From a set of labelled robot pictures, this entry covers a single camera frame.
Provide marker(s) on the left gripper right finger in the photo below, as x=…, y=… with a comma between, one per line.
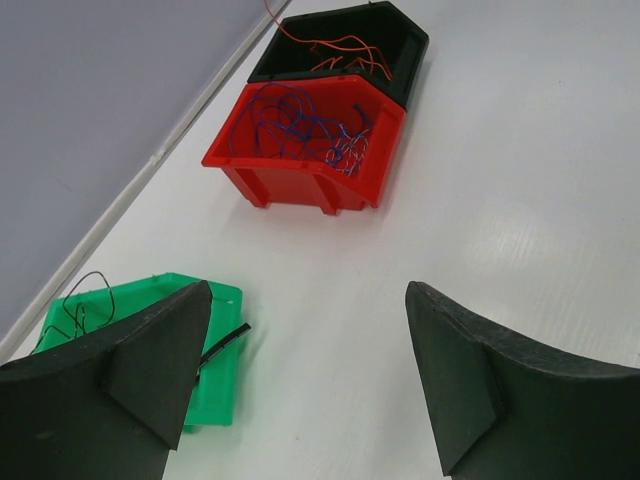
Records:
x=504, y=406

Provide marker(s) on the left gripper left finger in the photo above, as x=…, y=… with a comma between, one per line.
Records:
x=110, y=404

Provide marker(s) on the green plastic bin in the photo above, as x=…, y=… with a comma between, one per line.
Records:
x=213, y=398

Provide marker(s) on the black plastic bin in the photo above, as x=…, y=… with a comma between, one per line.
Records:
x=376, y=41

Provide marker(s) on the red plastic bin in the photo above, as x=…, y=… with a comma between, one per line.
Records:
x=324, y=142

